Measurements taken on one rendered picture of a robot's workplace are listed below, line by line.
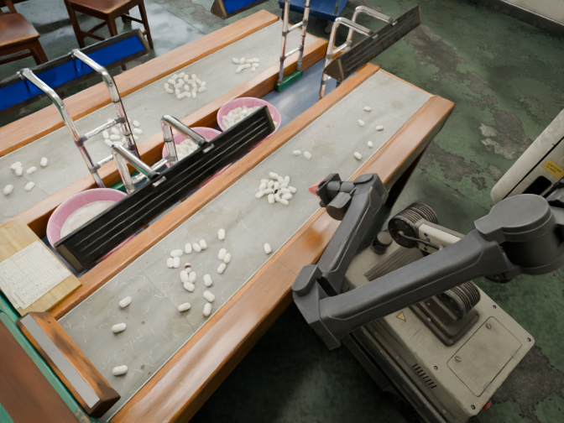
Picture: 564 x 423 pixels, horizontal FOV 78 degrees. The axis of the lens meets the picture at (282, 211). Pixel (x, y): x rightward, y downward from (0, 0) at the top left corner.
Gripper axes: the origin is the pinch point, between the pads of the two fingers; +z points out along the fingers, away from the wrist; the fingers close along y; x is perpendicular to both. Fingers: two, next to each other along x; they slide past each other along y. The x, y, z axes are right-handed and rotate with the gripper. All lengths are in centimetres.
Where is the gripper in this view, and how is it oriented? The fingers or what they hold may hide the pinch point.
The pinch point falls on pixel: (310, 190)
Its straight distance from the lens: 114.2
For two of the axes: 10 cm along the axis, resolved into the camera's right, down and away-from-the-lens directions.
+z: -6.3, -0.6, 7.7
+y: -6.5, 5.8, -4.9
